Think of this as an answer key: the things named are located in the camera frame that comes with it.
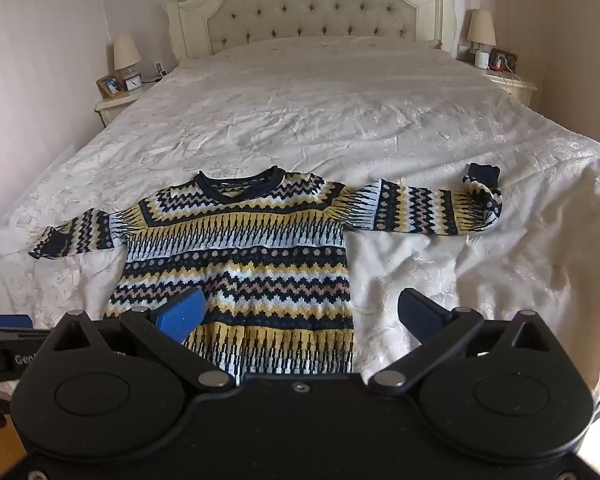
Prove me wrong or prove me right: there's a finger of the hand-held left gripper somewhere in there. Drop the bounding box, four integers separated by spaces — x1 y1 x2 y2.
0 313 35 333

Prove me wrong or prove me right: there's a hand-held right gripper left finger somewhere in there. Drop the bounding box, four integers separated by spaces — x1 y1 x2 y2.
42 287 235 392

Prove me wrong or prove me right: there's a dark photo frame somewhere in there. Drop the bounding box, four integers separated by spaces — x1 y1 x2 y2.
489 48 519 73

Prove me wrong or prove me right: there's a wooden photo frame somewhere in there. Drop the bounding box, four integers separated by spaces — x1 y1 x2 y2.
96 73 130 99

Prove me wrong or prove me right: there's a white embroidered bedspread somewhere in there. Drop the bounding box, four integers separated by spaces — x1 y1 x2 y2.
0 36 600 413

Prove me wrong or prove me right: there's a cream tufted headboard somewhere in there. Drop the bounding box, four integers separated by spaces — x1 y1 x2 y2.
161 0 459 64

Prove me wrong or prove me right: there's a cream nightstand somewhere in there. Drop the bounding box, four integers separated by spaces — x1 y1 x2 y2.
481 66 538 109
95 89 142 126

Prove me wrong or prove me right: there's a navy yellow patterned knit sweater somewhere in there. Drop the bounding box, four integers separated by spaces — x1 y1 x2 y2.
28 165 504 387

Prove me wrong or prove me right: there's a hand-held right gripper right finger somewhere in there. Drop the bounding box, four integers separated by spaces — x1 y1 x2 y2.
368 287 563 395

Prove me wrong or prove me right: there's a cream shade table lamp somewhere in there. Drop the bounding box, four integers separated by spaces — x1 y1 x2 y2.
112 34 142 83
466 9 497 56

